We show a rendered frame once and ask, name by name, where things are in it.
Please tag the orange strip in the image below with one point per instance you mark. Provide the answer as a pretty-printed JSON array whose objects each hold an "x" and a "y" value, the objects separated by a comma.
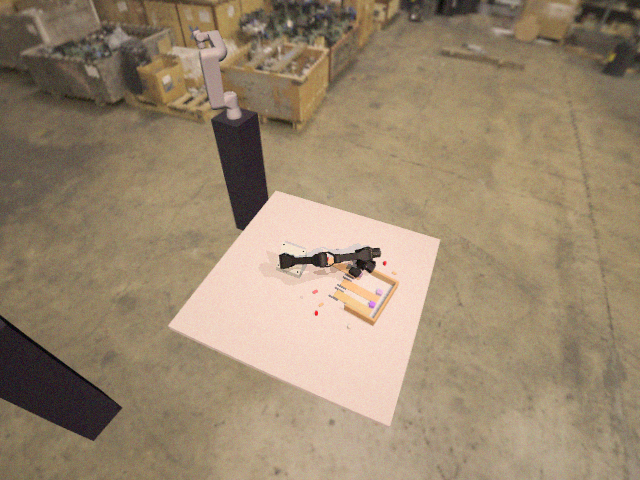
[
  {"x": 342, "y": 267},
  {"x": 349, "y": 285}
]

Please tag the yellow flat strip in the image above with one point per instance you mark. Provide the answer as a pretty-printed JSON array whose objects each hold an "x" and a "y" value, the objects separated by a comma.
[{"x": 341, "y": 296}]

